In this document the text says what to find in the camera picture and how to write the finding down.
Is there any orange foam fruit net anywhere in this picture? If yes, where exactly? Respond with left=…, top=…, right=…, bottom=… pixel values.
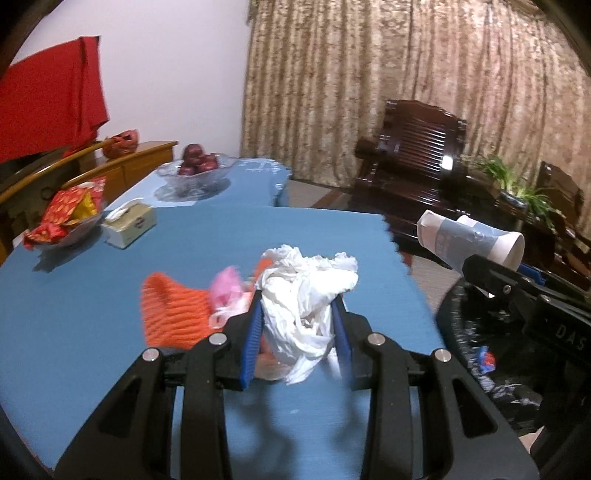
left=140, top=257, right=282, bottom=370

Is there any green potted plant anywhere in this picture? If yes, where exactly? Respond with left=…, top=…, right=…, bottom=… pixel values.
left=475, top=154, right=557, bottom=224

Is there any light wooden chair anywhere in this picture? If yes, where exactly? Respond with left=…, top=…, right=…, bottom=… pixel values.
left=0, top=138, right=112, bottom=259

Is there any white tissue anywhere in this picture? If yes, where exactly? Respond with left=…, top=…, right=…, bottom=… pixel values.
left=255, top=244, right=360, bottom=387

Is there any red cloth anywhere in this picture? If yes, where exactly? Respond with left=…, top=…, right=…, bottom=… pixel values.
left=0, top=36, right=110, bottom=162

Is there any large red snack packet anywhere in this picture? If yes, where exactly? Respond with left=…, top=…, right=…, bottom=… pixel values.
left=44, top=176, right=108, bottom=227

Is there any blue and red wrapper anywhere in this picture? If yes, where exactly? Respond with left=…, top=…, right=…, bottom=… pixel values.
left=475, top=346, right=498, bottom=373

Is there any beige tissue box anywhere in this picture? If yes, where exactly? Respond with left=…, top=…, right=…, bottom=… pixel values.
left=100, top=198, right=158, bottom=250

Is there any white and blue paper cup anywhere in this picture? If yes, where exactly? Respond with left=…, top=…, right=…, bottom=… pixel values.
left=417, top=210, right=476, bottom=269
left=457, top=215, right=526, bottom=271

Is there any pink plastic wrapper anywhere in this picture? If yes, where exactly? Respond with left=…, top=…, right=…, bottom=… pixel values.
left=210, top=265, right=254, bottom=328

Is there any red plastic bag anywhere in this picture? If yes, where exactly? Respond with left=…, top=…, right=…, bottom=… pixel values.
left=102, top=129, right=139, bottom=159

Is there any dark wooden armchair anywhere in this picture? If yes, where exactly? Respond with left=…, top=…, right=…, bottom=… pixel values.
left=536, top=161, right=585, bottom=245
left=348, top=99, right=468, bottom=232

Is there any glass fruit bowl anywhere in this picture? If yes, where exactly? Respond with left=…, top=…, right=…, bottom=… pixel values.
left=156, top=152, right=236, bottom=193

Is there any yellow snack packet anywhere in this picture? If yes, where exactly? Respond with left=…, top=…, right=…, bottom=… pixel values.
left=71, top=191, right=100, bottom=221

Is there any black trash bin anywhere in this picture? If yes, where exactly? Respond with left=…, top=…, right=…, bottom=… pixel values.
left=436, top=272, right=591, bottom=437

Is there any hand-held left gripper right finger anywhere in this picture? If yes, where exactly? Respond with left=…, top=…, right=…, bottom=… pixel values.
left=330, top=295, right=541, bottom=480

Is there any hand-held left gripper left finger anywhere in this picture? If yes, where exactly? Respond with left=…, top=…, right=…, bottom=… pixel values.
left=54, top=288, right=265, bottom=480

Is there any beige patterned curtain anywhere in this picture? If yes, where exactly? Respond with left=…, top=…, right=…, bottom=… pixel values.
left=240, top=0, right=591, bottom=232

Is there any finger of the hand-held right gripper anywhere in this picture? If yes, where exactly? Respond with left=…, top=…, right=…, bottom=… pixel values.
left=517, top=264, right=591, bottom=306
left=462, top=254, right=544, bottom=320

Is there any small red snack packet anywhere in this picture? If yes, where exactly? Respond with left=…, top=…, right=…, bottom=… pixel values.
left=23, top=223, right=70, bottom=251

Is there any wooden cabinet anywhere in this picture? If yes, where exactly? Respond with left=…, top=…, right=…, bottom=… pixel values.
left=60, top=141, right=179, bottom=205

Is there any dark wooden side table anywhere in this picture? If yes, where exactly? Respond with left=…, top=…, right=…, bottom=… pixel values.
left=455, top=175, right=557, bottom=264

